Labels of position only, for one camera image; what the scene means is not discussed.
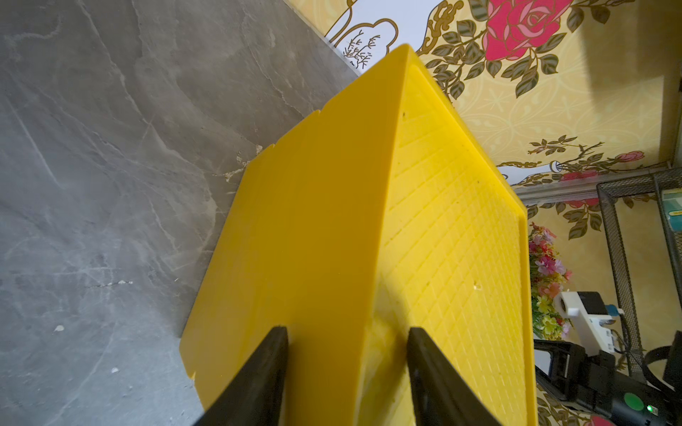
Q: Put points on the yellow plastic drawer cabinet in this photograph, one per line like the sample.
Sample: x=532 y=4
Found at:
x=378 y=213

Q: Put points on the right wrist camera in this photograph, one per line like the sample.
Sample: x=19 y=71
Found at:
x=590 y=318

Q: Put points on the black wire mesh basket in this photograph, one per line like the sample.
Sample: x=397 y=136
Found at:
x=645 y=256

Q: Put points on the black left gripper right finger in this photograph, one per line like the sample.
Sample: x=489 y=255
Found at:
x=440 y=396

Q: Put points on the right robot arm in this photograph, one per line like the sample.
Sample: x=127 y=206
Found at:
x=656 y=400

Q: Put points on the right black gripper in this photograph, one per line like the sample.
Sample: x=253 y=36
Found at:
x=575 y=379

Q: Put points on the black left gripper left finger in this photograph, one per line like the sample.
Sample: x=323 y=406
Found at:
x=254 y=396

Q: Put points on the artificial flower bouquet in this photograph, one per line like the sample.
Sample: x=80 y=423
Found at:
x=548 y=278

